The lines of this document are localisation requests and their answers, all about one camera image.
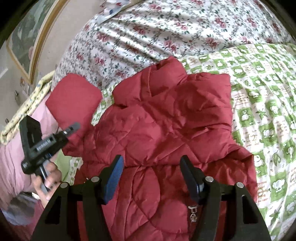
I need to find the red quilted puffer jacket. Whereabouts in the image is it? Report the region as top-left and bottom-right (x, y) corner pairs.
(46, 57), (257, 240)

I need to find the person's left hand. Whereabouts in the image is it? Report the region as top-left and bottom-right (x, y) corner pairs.
(32, 161), (62, 208)

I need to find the yellow floral blanket edge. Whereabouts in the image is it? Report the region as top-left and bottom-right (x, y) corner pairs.
(1, 70), (55, 145)

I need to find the pink quilted blanket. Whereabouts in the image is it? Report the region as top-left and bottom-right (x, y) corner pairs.
(0, 91), (61, 239)

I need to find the silver jacket zipper pull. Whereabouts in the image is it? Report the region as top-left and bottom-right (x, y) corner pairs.
(188, 205), (199, 222)

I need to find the green white patterned quilt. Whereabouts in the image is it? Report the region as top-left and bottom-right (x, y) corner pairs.
(55, 43), (296, 240)

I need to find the light blue floral pillow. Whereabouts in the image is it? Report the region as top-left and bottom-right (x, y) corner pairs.
(97, 0), (130, 25)

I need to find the floral rose bed sheet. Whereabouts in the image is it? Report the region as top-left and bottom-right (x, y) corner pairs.
(52, 1), (294, 89)

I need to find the gold framed wall picture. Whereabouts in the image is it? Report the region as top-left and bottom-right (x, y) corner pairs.
(6, 1), (68, 84)

